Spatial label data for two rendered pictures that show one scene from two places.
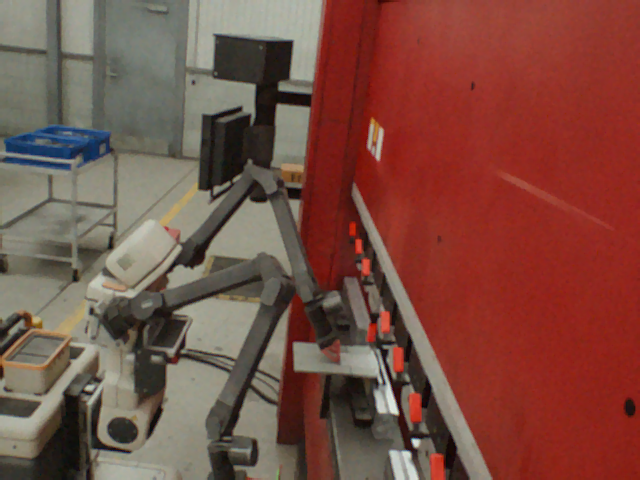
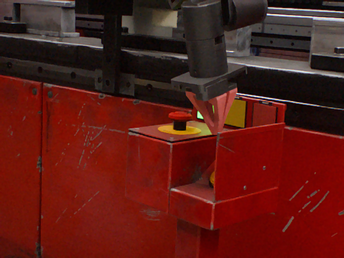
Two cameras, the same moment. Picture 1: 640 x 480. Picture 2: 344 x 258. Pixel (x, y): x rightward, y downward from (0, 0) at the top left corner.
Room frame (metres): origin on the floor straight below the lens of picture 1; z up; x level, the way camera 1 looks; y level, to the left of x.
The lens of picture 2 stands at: (0.71, 0.90, 0.99)
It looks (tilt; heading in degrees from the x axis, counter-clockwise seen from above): 11 degrees down; 313
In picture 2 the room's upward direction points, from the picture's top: 3 degrees clockwise
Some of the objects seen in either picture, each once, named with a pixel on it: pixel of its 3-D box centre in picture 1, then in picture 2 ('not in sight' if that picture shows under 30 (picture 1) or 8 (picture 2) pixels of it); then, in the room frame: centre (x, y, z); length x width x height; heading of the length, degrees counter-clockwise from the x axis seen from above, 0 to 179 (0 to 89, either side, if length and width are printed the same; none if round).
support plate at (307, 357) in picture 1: (333, 359); not in sight; (1.84, -0.10, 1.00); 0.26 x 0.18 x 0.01; 95
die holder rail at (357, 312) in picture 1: (355, 310); (13, 14); (2.40, -0.20, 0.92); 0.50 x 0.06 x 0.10; 5
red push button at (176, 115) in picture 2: not in sight; (179, 123); (1.43, 0.11, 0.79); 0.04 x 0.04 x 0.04
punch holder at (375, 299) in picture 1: (387, 287); not in sight; (1.88, -0.25, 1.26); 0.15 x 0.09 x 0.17; 5
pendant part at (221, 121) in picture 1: (227, 146); not in sight; (3.03, 0.48, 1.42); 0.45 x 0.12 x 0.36; 170
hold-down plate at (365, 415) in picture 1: (357, 395); (154, 42); (1.81, -0.20, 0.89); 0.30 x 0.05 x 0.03; 5
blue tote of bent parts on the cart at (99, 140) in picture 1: (73, 142); not in sight; (4.96, 2.04, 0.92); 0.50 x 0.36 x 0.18; 90
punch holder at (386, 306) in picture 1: (398, 314); not in sight; (1.68, -0.27, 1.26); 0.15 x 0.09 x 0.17; 5
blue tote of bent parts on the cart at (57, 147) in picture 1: (48, 151); not in sight; (4.54, 2.06, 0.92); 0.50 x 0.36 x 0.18; 90
